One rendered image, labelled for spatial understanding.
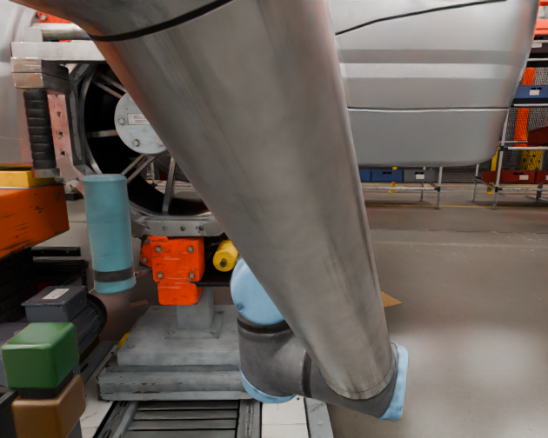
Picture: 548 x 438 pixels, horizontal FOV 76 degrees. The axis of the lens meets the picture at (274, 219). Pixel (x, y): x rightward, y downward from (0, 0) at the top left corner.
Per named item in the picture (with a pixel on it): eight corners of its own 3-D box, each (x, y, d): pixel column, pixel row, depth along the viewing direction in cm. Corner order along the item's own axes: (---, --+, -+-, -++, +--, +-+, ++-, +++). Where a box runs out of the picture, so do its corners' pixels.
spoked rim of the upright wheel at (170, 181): (89, 156, 115) (225, 233, 121) (45, 161, 92) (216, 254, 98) (159, 10, 106) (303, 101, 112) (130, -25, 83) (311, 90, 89)
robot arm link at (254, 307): (230, 333, 46) (225, 259, 43) (239, 293, 58) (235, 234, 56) (304, 330, 46) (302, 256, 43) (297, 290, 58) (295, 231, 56)
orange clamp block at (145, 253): (150, 225, 95) (148, 256, 97) (141, 233, 88) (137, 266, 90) (177, 229, 96) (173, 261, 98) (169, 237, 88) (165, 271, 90)
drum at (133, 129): (203, 154, 91) (201, 96, 88) (184, 158, 70) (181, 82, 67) (149, 154, 90) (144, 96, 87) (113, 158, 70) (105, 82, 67)
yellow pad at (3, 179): (56, 183, 113) (55, 168, 112) (29, 189, 100) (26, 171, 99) (14, 183, 113) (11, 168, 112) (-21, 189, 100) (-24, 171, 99)
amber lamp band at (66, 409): (89, 408, 33) (83, 370, 32) (64, 445, 29) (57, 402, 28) (44, 409, 33) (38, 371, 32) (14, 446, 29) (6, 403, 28)
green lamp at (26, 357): (82, 361, 32) (76, 320, 31) (56, 391, 28) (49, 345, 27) (36, 361, 32) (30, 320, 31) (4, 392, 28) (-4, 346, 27)
